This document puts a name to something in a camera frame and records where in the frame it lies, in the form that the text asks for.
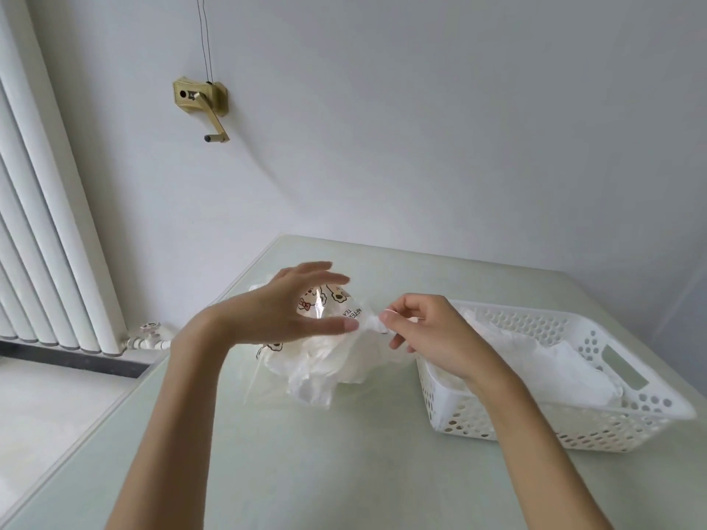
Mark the person's left hand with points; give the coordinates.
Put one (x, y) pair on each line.
(259, 314)

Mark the person's right hand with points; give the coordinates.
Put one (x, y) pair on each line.
(442, 342)

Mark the white cotton glove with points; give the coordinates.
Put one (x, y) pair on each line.
(373, 324)

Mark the clear bear-print plastic bag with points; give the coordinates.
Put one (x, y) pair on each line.
(331, 295)

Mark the stack of white gloves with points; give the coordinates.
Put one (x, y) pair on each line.
(552, 369)

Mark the white perforated plastic basket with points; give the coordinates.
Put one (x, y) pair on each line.
(607, 430)

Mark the person's left forearm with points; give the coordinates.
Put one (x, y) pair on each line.
(171, 447)

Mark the person's right forearm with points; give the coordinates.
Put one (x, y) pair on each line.
(536, 469)

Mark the white radiator valve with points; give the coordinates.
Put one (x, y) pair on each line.
(146, 336)

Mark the white column radiator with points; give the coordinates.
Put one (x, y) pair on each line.
(50, 215)

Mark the brass wall crank winch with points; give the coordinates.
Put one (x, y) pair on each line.
(215, 96)

